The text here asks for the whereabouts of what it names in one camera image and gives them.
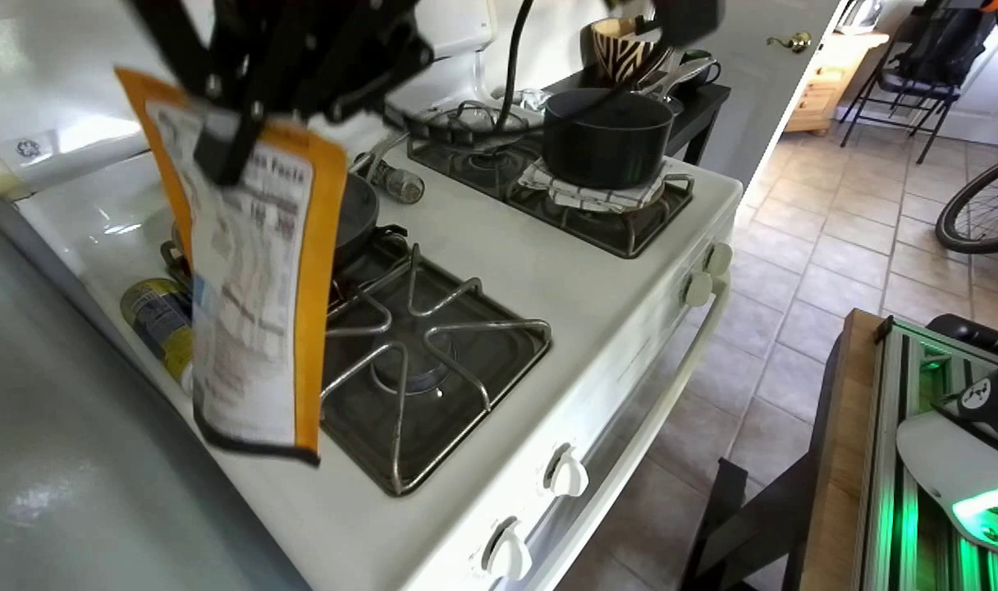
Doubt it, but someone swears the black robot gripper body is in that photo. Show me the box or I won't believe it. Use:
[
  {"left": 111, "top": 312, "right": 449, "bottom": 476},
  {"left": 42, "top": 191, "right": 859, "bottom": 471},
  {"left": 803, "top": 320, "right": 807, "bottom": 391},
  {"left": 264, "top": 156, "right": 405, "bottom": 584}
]
[{"left": 188, "top": 0, "right": 436, "bottom": 124}]

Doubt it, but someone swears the orange food packet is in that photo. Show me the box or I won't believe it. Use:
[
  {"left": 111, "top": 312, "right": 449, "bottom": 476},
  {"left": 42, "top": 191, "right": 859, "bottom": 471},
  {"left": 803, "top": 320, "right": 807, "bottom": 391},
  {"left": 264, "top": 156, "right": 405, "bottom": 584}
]
[{"left": 111, "top": 63, "right": 352, "bottom": 470}]

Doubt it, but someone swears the checkered cloth under pot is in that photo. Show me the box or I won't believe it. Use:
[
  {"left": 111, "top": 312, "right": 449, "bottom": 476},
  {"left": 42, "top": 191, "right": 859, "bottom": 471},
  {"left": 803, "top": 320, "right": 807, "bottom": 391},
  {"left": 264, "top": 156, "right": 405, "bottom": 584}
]
[{"left": 516, "top": 156, "right": 674, "bottom": 217}]

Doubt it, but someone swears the dark frying pan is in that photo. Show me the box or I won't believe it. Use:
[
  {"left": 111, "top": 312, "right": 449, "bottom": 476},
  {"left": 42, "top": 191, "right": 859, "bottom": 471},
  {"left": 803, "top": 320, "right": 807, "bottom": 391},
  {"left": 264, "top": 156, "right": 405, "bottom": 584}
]
[{"left": 333, "top": 139, "right": 426, "bottom": 273}]

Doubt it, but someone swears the yellow blue can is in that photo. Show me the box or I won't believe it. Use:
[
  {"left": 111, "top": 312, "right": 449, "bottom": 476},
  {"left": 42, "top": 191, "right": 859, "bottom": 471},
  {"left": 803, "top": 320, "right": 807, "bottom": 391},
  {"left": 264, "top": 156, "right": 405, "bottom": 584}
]
[{"left": 119, "top": 275, "right": 197, "bottom": 388}]

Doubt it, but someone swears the black stove burner grate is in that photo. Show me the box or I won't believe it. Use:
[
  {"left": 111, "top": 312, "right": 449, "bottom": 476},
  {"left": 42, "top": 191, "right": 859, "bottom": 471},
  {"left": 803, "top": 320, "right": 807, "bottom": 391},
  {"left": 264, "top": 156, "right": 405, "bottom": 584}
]
[
  {"left": 157, "top": 224, "right": 559, "bottom": 501},
  {"left": 405, "top": 95, "right": 698, "bottom": 261}
]

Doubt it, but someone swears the utensil holder with utensils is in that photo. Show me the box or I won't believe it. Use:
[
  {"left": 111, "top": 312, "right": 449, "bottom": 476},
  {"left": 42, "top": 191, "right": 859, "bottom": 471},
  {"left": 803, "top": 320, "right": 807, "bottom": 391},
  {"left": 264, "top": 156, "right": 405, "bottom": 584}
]
[{"left": 581, "top": 13, "right": 665, "bottom": 87}]

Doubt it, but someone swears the white gas stove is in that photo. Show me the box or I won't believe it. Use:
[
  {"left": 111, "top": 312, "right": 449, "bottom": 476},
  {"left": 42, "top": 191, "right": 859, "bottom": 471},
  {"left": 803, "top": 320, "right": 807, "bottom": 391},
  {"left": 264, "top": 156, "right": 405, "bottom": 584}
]
[{"left": 0, "top": 0, "right": 748, "bottom": 591}]

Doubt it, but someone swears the white stove knob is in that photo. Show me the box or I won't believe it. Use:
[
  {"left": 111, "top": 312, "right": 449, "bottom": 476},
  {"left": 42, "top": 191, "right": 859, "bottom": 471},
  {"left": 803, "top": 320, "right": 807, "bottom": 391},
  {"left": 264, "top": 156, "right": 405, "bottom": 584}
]
[
  {"left": 540, "top": 440, "right": 593, "bottom": 501},
  {"left": 481, "top": 514, "right": 536, "bottom": 584},
  {"left": 676, "top": 270, "right": 723, "bottom": 312},
  {"left": 698, "top": 239, "right": 735, "bottom": 279}
]

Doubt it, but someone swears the white door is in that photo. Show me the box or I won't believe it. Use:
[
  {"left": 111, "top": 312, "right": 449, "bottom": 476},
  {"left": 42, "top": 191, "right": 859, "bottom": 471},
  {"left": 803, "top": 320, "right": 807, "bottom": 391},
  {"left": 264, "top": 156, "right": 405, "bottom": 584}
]
[{"left": 691, "top": 0, "right": 846, "bottom": 191}]

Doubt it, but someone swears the brass door knob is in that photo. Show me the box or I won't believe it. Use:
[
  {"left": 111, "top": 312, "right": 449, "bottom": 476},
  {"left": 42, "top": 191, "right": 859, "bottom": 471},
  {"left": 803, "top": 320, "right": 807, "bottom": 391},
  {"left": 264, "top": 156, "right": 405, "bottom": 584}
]
[{"left": 765, "top": 28, "right": 818, "bottom": 58}]

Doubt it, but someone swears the wooden cabinet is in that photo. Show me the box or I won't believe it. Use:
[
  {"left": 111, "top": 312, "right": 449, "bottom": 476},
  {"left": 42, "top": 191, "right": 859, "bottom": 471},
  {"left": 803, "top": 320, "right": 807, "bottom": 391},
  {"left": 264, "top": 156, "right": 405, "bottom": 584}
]
[{"left": 777, "top": 25, "right": 893, "bottom": 139}]

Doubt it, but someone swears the black folding chair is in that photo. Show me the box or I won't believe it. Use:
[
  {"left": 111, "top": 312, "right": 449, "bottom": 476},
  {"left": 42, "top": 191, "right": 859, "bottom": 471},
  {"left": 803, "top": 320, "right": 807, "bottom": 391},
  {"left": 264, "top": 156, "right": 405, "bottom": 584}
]
[{"left": 834, "top": 0, "right": 998, "bottom": 171}]

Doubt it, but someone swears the black stand leg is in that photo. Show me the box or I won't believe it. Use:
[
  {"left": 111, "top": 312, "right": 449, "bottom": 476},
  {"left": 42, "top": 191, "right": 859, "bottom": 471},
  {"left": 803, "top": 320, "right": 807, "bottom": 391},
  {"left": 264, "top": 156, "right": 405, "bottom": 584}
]
[{"left": 676, "top": 449, "right": 820, "bottom": 591}]

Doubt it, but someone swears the wooden board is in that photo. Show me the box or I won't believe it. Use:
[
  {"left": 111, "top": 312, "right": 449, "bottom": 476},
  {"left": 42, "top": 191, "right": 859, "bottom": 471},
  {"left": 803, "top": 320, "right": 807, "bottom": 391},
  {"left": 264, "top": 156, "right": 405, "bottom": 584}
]
[{"left": 796, "top": 306, "right": 893, "bottom": 591}]

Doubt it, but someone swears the bicycle wheel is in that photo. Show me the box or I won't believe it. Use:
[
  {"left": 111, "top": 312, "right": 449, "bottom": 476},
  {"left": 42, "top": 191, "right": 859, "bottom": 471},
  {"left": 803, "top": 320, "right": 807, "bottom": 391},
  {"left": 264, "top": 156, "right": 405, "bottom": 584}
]
[{"left": 934, "top": 148, "right": 998, "bottom": 260}]

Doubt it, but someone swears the flat black device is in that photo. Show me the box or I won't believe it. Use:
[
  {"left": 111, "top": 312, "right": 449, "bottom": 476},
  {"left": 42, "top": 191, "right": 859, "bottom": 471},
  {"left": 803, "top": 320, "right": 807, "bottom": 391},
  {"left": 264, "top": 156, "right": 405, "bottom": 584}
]
[{"left": 924, "top": 312, "right": 998, "bottom": 362}]

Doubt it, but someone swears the thick smooth black cable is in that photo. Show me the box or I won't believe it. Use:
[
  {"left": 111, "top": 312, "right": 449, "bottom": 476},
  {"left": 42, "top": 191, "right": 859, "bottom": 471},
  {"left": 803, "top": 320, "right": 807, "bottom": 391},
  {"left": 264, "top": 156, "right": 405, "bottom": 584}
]
[{"left": 494, "top": 0, "right": 540, "bottom": 139}]

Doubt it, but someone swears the black pot with steel handle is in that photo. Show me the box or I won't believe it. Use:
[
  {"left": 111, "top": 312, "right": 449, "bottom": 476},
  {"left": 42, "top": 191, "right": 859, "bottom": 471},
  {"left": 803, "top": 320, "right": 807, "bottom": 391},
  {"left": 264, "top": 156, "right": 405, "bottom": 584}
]
[{"left": 540, "top": 48, "right": 729, "bottom": 194}]

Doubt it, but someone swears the white oven door handle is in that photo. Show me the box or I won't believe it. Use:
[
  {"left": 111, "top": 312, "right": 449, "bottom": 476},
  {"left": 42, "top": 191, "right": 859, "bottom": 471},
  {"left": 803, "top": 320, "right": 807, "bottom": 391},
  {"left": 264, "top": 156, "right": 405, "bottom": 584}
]
[{"left": 516, "top": 275, "right": 735, "bottom": 591}]

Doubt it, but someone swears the aluminium robot stand frame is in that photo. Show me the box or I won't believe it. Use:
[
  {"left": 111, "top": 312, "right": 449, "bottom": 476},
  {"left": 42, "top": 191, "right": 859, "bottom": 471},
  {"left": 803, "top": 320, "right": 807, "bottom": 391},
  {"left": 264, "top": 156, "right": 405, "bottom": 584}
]
[{"left": 859, "top": 312, "right": 998, "bottom": 591}]

